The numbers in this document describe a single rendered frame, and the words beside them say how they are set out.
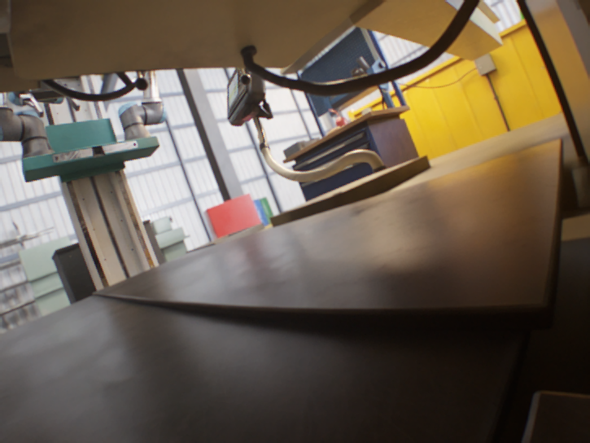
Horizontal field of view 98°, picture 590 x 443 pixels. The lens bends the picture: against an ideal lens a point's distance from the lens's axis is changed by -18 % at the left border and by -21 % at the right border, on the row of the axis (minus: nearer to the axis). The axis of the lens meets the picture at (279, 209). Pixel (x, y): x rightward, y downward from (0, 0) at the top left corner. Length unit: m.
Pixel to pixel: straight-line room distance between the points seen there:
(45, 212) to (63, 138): 8.24
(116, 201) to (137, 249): 0.28
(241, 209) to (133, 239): 2.98
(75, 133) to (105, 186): 0.31
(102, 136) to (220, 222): 2.94
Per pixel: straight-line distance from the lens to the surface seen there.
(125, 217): 1.76
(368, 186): 0.47
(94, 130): 1.84
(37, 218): 9.97
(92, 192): 1.80
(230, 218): 4.52
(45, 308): 5.88
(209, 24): 0.75
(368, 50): 2.51
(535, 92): 2.82
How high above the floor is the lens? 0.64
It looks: 1 degrees down
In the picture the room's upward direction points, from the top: 21 degrees counter-clockwise
